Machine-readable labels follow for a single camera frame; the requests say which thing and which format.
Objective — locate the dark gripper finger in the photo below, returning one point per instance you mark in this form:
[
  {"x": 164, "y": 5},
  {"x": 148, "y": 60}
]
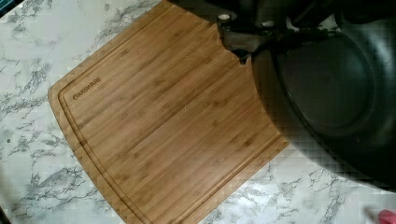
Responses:
[{"x": 242, "y": 37}]

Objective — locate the black bowl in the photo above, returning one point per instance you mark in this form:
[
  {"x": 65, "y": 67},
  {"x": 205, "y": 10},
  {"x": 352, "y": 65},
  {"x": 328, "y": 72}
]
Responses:
[{"x": 335, "y": 99}]

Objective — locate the bamboo cutting board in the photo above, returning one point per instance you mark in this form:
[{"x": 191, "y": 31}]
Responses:
[{"x": 165, "y": 122}]

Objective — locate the pink silicone object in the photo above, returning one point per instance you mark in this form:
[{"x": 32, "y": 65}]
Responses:
[{"x": 384, "y": 216}]

